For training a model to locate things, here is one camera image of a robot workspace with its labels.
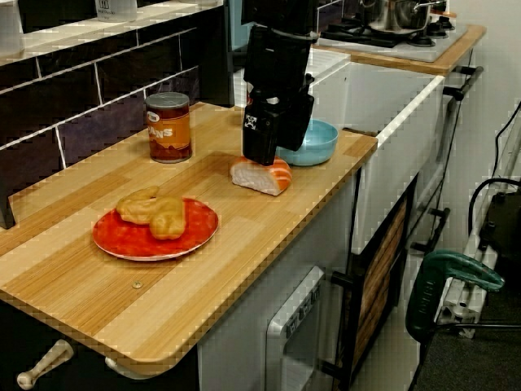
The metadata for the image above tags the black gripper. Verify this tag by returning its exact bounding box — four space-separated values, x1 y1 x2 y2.
243 26 315 166

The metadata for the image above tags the toy salmon sushi piece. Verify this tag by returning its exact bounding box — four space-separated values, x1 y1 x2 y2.
230 156 293 197

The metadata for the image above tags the tan toy pastry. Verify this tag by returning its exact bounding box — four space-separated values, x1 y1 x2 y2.
116 186 188 241

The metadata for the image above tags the light blue bowl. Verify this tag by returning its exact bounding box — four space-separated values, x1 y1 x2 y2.
276 119 339 167

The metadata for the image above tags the black shelf support panel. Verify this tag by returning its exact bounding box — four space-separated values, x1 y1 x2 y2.
197 6 237 108

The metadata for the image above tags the orange beans can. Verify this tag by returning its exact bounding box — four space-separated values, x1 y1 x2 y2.
145 91 194 165

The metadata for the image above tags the teal toy cabinet box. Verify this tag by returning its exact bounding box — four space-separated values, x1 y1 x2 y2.
227 0 245 51

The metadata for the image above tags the black burner grate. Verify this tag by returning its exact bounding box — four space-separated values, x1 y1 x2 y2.
323 15 456 49

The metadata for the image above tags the white toy sink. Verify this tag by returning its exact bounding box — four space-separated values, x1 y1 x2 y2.
234 46 447 256

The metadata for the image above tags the stainless steel pot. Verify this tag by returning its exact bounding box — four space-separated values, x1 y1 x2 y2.
360 0 448 36

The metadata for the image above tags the grey stove hob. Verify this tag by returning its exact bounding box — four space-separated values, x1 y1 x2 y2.
313 18 469 64

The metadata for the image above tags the red plate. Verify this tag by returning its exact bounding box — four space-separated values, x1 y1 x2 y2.
92 196 220 262

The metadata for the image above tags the white toy kitchen cabinet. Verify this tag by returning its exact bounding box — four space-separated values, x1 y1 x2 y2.
197 169 475 391

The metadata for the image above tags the labelled white canister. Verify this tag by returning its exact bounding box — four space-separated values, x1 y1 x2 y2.
95 0 139 24

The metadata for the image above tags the white toy dishwasher door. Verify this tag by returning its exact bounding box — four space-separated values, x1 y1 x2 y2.
266 266 326 391

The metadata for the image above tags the green power tool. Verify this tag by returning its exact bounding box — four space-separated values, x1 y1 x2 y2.
405 249 506 334

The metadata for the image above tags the black equipment box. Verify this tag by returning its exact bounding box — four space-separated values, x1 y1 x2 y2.
478 190 521 261

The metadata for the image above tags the plain white canister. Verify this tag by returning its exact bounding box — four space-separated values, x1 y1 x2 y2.
0 0 26 56

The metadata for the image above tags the wood panel black frame door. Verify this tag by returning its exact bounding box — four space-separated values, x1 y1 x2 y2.
331 174 420 384

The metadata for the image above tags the black cabinet handle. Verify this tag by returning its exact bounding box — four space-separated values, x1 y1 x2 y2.
409 207 452 253
442 64 485 102

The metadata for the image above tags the thick black cable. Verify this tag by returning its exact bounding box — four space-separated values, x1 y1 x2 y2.
467 178 521 245

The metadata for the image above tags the thin black cable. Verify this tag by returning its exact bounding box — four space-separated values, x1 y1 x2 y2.
494 108 521 176

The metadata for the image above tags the aluminium extrusion rail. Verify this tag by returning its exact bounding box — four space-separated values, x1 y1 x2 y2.
433 121 521 340

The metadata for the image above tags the white rounded handle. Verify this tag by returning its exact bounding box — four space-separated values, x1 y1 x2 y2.
104 356 164 380

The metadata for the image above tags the white lever handle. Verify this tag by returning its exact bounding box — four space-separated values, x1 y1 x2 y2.
15 340 75 389

